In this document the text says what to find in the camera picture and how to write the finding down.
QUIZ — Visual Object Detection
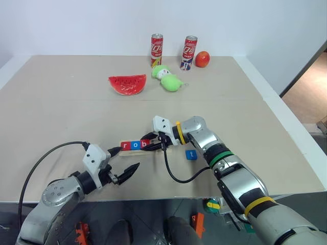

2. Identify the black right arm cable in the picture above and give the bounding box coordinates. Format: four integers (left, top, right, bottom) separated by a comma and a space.
162, 149, 214, 184

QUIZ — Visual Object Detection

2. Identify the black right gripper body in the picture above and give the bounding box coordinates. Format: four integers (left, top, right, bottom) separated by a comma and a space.
157, 131, 172, 152

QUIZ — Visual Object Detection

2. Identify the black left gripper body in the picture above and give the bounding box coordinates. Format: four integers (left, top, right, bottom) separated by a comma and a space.
100, 164, 121, 187

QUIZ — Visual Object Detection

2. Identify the red can blue base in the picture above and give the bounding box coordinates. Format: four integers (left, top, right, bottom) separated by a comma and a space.
180, 35, 199, 71

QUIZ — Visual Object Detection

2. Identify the red can yellow base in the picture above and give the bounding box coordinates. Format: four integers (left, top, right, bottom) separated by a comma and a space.
150, 33, 164, 68

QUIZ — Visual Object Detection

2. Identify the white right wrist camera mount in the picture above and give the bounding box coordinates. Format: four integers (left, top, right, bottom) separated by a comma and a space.
152, 115, 179, 146

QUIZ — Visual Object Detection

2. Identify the red apple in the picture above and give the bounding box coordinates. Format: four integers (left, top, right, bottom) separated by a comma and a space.
195, 51, 211, 68

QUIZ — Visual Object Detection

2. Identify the green plush doll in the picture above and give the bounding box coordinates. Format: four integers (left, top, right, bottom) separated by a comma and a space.
151, 64, 189, 92

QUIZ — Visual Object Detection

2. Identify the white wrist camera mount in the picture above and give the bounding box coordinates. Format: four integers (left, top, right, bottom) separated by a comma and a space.
152, 115, 179, 146
82, 143, 113, 188

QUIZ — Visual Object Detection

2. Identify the green yellow toy object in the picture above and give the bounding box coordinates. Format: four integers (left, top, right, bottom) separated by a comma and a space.
203, 198, 220, 213

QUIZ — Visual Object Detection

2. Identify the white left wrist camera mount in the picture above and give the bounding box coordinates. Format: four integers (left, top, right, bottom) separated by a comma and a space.
82, 143, 113, 188

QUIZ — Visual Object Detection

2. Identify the wooden letter tray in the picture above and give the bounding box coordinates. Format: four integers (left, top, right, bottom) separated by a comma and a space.
119, 146, 172, 157

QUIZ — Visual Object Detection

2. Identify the red watermelon slice toy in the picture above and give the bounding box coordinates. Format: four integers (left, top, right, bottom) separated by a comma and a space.
107, 74, 148, 96

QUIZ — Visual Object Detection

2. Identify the orange plastic part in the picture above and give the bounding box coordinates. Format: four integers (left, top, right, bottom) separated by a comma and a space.
74, 221, 90, 243
191, 212, 205, 238

